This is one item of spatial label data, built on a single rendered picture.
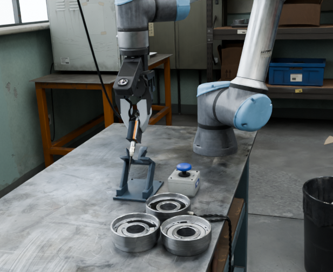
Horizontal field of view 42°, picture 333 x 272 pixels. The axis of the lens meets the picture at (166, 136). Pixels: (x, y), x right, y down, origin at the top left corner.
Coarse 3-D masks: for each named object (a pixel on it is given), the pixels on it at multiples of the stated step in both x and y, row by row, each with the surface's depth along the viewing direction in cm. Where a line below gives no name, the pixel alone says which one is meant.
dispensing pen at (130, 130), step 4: (136, 116) 114; (136, 120) 113; (132, 124) 111; (128, 128) 111; (132, 128) 111; (128, 132) 111; (132, 132) 110; (128, 136) 110; (132, 136) 110; (128, 140) 112; (132, 140) 111; (132, 144) 111; (132, 148) 111; (132, 152) 111; (132, 156) 111; (128, 172) 110
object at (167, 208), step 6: (150, 198) 105; (156, 198) 106; (162, 198) 107; (168, 198) 107; (174, 198) 107; (180, 198) 106; (186, 198) 104; (162, 204) 104; (168, 204) 105; (174, 204) 104; (150, 210) 99; (156, 210) 98; (162, 210) 101; (168, 210) 100; (174, 210) 100; (180, 210) 98; (186, 210) 99; (156, 216) 98; (162, 216) 98; (168, 216) 98; (162, 222) 98
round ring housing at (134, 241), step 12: (120, 216) 96; (132, 216) 97; (144, 216) 97; (132, 228) 95; (144, 228) 94; (156, 228) 90; (120, 240) 89; (132, 240) 88; (144, 240) 88; (156, 240) 91; (132, 252) 89
